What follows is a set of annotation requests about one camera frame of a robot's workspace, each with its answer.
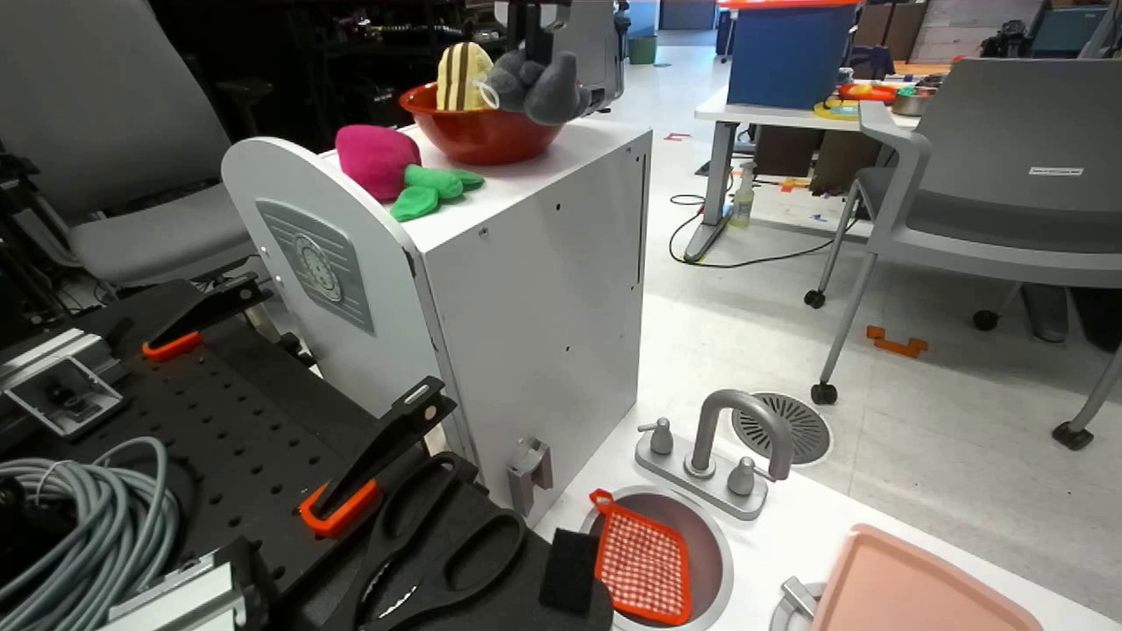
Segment orange square mesh pot holder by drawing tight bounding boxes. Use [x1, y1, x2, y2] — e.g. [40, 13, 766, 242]
[584, 488, 701, 628]

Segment silver aluminium extrusion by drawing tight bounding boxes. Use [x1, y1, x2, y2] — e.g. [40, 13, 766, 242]
[98, 547, 255, 631]

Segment red plastic bowl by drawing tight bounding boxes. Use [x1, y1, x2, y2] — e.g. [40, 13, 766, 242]
[396, 80, 568, 170]

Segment grey toy faucet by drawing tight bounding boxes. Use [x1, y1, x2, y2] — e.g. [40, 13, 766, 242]
[631, 385, 796, 523]

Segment round toy sink basin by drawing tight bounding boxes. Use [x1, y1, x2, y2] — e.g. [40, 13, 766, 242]
[579, 485, 735, 631]

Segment black scissors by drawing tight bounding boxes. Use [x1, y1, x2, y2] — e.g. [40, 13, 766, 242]
[346, 454, 531, 631]

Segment black clamp with orange handle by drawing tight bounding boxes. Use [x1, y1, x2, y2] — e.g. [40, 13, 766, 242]
[293, 377, 461, 541]
[139, 273, 275, 364]

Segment yellow brown-striped plush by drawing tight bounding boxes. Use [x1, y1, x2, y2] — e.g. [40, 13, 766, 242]
[435, 38, 498, 116]

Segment white toy kitchen unit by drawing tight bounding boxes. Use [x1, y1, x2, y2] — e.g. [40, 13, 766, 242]
[216, 116, 1122, 631]

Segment pink plastic tray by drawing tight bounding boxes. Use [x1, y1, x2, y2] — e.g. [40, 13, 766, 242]
[807, 523, 1044, 631]

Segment black floor cable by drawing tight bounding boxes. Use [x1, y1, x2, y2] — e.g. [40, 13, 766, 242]
[665, 189, 844, 273]

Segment large grey padded chair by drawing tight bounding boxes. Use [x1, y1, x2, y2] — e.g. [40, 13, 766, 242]
[0, 0, 255, 290]

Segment grey office chair with casters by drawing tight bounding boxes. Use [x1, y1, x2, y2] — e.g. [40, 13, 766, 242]
[803, 55, 1122, 454]

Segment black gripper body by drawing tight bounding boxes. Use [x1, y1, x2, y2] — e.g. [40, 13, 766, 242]
[510, 0, 563, 48]

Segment black and white mounting box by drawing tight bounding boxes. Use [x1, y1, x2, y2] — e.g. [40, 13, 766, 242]
[0, 326, 126, 441]

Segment white office desk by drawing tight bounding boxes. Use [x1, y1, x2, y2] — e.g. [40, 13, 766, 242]
[679, 89, 927, 266]

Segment magenta radish plush green leaves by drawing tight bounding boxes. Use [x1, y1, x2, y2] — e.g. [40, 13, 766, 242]
[332, 122, 487, 226]

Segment black rectangular block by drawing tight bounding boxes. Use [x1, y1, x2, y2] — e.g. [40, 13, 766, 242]
[538, 527, 602, 621]

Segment clear spray bottle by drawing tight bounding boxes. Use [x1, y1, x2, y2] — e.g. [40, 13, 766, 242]
[731, 162, 757, 227]

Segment blue bin with orange lid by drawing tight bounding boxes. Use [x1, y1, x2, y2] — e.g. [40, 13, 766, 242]
[717, 0, 861, 113]

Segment grey cable bundle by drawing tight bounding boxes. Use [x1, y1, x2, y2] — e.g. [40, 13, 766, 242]
[0, 435, 182, 631]

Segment grey mouse plushy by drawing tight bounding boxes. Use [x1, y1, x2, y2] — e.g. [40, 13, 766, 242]
[480, 48, 588, 131]

